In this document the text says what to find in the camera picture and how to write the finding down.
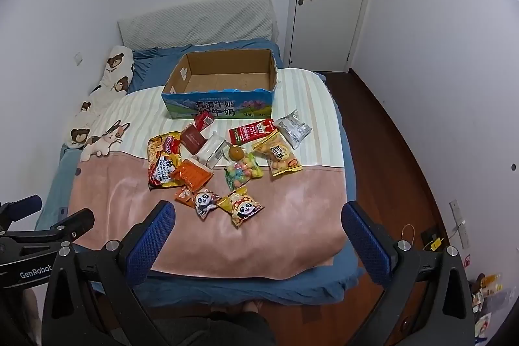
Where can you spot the long red snack packet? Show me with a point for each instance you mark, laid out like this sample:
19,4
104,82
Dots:
251,132

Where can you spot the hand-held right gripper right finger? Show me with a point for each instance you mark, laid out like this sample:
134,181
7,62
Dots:
365,240

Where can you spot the printed cardboard box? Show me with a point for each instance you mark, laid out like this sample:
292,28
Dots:
219,109

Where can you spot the striped and pink blanket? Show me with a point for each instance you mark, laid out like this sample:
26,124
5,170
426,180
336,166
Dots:
284,216

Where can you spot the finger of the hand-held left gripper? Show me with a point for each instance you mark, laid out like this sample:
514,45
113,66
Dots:
75,222
20,207

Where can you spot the packed brown egg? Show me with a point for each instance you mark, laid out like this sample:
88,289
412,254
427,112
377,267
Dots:
236,153

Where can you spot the purple panda snack packet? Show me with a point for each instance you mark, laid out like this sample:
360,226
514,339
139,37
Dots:
206,202

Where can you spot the yellow panda snack packet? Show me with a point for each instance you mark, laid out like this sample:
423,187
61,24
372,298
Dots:
241,208

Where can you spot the pile of packets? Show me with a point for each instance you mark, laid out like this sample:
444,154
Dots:
486,289

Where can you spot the colourful candy bag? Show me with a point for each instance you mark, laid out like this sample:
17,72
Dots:
243,169

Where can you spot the silver snack packet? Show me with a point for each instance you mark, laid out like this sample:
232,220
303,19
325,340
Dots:
294,129

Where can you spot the dark brown snack packet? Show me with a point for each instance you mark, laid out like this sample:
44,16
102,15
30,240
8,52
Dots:
194,139

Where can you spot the white power strip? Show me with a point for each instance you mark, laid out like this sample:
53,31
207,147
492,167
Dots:
460,224

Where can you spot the black and yellow plug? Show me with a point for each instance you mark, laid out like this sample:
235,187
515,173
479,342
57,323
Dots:
434,242

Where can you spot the yellow biscuit packet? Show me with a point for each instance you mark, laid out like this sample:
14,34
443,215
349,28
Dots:
277,155

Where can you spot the grey white headboard cushion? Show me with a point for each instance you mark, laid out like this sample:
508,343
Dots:
194,23

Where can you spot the cat plush toy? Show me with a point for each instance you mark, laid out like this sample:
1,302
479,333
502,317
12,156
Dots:
103,141

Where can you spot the person's dark trousers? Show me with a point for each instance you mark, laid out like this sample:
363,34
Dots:
239,329

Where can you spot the white snack packet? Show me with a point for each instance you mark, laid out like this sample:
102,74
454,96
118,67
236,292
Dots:
211,151

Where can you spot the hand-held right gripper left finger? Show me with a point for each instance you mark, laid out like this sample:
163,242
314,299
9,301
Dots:
152,240

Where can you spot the bear print pillow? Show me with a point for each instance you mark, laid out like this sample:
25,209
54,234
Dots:
113,66

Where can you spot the small red carton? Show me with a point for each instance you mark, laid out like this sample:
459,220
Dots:
202,120

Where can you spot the yellow red instant noodle packet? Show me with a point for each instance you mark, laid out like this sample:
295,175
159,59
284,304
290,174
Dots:
162,163

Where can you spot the white wall socket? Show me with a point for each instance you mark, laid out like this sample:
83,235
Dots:
78,58

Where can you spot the blue pillow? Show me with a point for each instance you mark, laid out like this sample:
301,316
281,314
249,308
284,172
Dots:
150,66

